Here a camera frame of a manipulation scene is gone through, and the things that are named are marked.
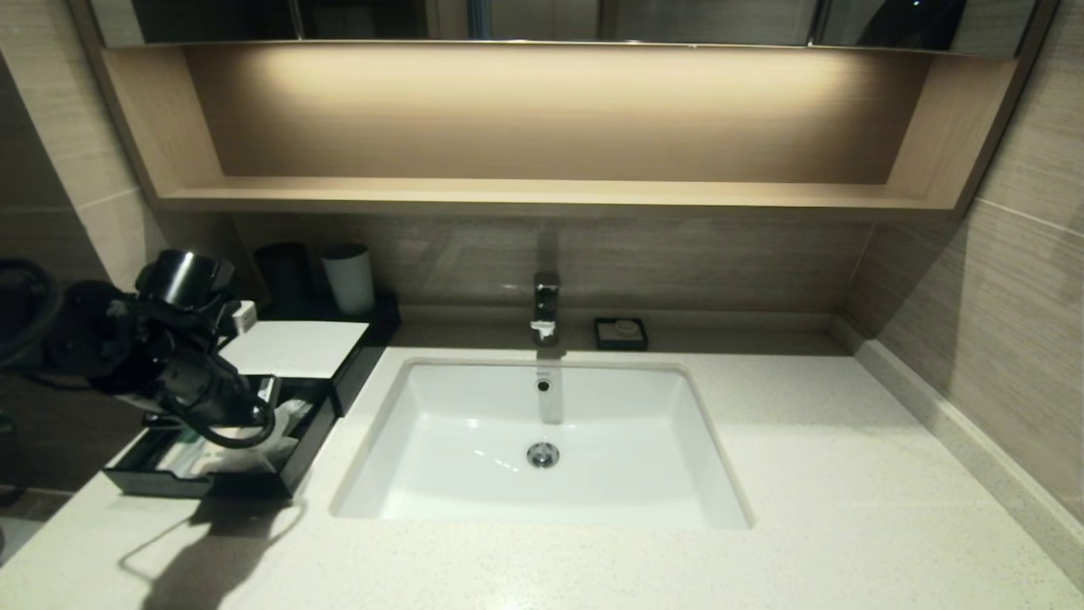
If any square clear white packet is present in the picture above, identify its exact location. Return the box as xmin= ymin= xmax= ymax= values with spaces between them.
xmin=203 ymin=400 xmax=312 ymax=475

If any black glossy box drawer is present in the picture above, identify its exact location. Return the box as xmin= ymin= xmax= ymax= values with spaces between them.
xmin=103 ymin=377 xmax=341 ymax=499

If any long white green-banded packet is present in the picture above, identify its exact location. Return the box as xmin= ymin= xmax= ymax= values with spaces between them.
xmin=159 ymin=428 xmax=208 ymax=477

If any black cup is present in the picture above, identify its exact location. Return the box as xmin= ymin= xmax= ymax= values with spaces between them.
xmin=254 ymin=243 xmax=315 ymax=311

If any white cup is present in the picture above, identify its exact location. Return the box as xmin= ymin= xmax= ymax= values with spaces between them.
xmin=320 ymin=244 xmax=376 ymax=317

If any chrome sink faucet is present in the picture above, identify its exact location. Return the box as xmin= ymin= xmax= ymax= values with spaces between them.
xmin=530 ymin=271 xmax=562 ymax=347

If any black square soap dish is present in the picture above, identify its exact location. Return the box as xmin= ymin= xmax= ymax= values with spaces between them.
xmin=594 ymin=317 xmax=650 ymax=352

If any white ceramic sink basin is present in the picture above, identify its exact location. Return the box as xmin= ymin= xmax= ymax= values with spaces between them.
xmin=330 ymin=358 xmax=755 ymax=530

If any mirror cabinet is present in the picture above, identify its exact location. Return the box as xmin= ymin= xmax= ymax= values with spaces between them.
xmin=85 ymin=0 xmax=1044 ymax=57

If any left wrist camera silver front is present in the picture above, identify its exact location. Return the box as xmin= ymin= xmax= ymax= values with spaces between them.
xmin=216 ymin=301 xmax=257 ymax=336

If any wooden wall shelf niche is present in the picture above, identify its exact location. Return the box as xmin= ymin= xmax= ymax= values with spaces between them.
xmin=72 ymin=42 xmax=1059 ymax=223

